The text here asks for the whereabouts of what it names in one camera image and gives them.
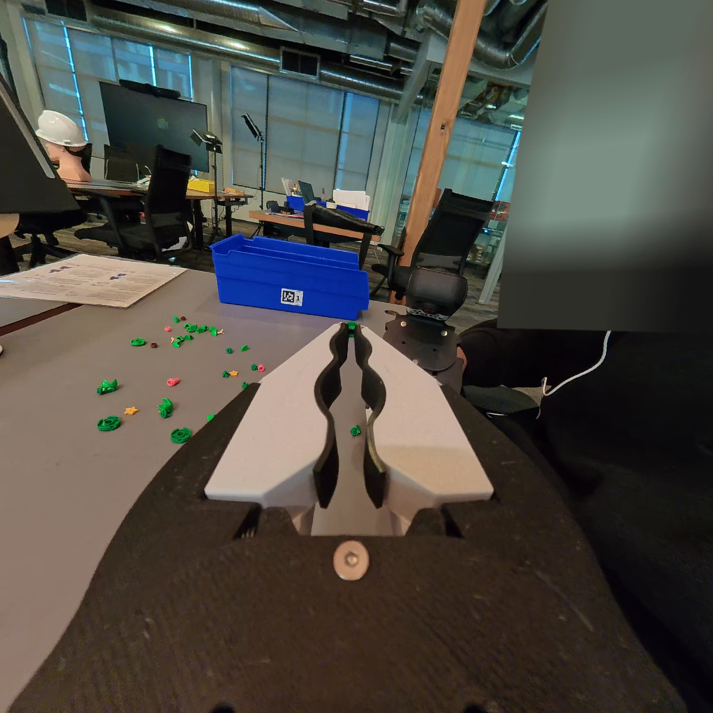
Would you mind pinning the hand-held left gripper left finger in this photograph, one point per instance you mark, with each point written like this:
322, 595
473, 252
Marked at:
273, 440

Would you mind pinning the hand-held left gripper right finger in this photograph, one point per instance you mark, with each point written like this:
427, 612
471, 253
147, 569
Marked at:
429, 440

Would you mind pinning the person's right forearm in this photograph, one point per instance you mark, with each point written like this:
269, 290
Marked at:
501, 356

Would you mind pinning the black padded armrest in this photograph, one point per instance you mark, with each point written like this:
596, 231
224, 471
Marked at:
498, 400

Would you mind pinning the black long bag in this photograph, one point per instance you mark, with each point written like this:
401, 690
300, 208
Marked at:
340, 218

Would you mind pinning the blue storage bin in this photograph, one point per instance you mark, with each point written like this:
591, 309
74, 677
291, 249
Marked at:
298, 203
262, 273

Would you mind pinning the scattered small toy pieces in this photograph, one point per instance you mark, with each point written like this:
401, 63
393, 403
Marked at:
108, 424

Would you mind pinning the person's black jacket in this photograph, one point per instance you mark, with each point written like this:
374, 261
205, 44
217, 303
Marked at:
640, 501

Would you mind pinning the printed paper sheet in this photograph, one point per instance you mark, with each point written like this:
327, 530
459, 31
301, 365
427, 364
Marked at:
94, 278

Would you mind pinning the studio light stand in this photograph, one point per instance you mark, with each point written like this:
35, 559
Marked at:
207, 139
253, 125

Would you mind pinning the yellow storage bin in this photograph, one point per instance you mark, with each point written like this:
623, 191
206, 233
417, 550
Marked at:
200, 185

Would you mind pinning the black monitor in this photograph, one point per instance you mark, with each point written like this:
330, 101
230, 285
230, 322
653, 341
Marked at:
150, 122

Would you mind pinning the mannequin head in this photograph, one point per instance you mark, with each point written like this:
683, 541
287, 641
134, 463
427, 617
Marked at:
72, 164

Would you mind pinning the white hard hat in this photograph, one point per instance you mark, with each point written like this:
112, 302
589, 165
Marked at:
60, 127

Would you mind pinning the wooden post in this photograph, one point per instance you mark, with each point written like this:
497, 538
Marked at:
445, 111

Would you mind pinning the silver ceiling duct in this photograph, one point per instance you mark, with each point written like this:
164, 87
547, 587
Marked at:
167, 33

